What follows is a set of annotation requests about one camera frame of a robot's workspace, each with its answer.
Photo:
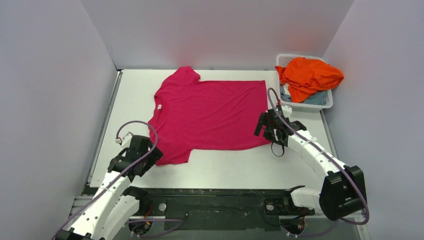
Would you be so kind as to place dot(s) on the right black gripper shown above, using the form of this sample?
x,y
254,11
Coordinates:
x,y
265,124

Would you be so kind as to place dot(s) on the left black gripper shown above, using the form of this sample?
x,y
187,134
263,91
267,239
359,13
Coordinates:
x,y
152,155

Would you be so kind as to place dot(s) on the magenta t-shirt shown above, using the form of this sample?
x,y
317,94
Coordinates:
x,y
195,114

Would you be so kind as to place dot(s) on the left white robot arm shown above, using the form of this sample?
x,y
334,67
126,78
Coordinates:
x,y
116,200

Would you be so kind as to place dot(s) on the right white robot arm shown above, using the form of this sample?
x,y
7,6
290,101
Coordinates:
x,y
343,190

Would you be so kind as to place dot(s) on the orange t-shirt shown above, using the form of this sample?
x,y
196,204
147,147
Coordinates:
x,y
307,76

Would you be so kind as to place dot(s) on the light blue t-shirt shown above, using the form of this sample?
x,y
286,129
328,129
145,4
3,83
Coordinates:
x,y
319,98

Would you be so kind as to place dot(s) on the white plastic laundry basket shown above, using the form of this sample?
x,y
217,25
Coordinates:
x,y
282,60

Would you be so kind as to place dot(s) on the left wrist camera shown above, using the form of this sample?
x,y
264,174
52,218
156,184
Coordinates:
x,y
125,141

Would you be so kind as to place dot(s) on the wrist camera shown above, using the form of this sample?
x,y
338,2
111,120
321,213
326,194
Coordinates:
x,y
286,111
125,141

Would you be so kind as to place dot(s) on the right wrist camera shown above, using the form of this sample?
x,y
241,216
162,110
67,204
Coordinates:
x,y
286,111

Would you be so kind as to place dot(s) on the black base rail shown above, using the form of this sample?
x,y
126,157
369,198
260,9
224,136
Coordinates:
x,y
219,209

